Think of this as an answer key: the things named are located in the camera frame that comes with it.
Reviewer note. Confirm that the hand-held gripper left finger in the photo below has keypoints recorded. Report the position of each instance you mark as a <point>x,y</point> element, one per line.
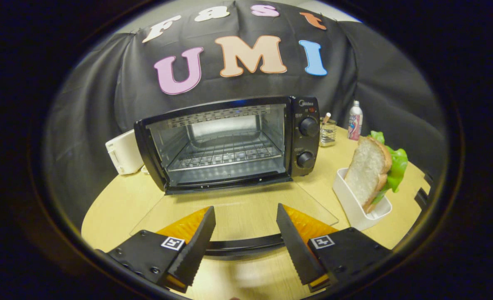
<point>198,246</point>

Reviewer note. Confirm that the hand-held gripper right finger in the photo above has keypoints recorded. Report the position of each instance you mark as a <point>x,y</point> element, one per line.
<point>296,246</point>

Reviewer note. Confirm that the lettuce sandwich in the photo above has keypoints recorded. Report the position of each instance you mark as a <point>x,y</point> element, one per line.
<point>369,171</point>

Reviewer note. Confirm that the black toaster oven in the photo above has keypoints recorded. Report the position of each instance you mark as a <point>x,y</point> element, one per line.
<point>304,125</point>

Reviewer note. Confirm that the white bread toaster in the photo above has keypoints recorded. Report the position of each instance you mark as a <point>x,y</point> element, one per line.
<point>123,152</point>

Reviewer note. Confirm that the white rectangular plastic tray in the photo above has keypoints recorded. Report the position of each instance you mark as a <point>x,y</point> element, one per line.
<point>354,208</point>

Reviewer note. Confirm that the clear glass jar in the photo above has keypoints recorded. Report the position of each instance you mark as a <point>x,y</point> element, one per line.
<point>327,133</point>

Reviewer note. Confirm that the white spray bottle pink label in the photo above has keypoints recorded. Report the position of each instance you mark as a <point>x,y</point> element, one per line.
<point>355,121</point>

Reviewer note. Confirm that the black backdrop cloth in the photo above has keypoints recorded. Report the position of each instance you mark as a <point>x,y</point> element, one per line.
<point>104,104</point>

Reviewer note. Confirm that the black angular frame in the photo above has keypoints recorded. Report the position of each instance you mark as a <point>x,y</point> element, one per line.
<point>422,196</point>

